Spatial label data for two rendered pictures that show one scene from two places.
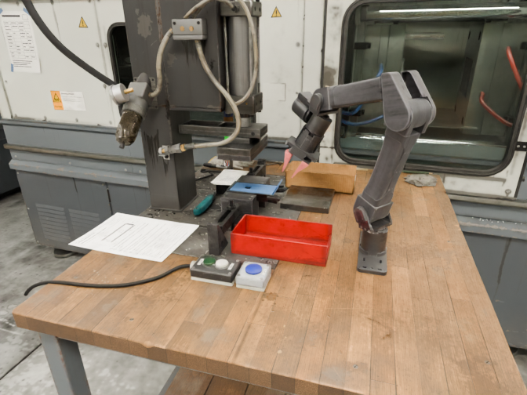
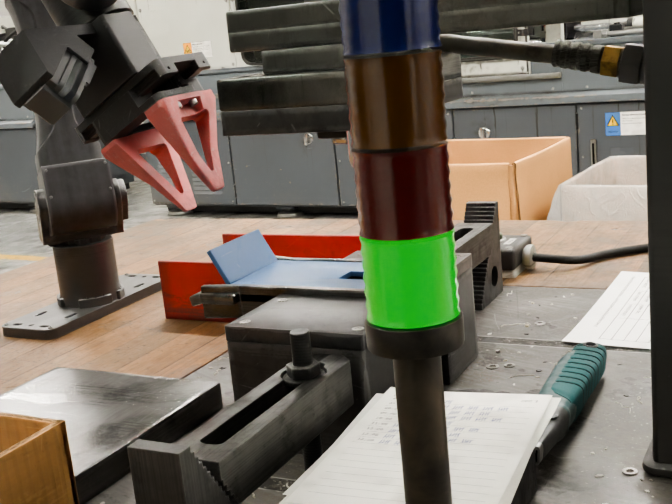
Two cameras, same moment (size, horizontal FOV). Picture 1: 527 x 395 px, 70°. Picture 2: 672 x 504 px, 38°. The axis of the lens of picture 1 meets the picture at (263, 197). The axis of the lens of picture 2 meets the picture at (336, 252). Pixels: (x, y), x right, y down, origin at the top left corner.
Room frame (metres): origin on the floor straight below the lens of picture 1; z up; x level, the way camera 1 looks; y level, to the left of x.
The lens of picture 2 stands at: (1.77, 0.18, 1.17)
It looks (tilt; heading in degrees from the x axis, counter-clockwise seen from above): 13 degrees down; 192
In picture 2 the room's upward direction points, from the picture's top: 6 degrees counter-clockwise
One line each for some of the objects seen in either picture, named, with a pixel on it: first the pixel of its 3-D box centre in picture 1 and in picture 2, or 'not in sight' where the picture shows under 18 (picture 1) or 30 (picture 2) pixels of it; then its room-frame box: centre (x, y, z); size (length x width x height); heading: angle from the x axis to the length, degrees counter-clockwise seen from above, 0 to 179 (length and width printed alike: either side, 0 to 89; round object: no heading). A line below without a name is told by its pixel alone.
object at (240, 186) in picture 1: (256, 185); (320, 259); (1.09, 0.02, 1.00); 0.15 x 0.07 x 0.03; 74
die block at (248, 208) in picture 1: (247, 200); (365, 349); (1.11, 0.05, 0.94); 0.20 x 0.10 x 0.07; 164
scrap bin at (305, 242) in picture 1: (281, 238); (300, 277); (0.88, -0.05, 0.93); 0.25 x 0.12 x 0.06; 74
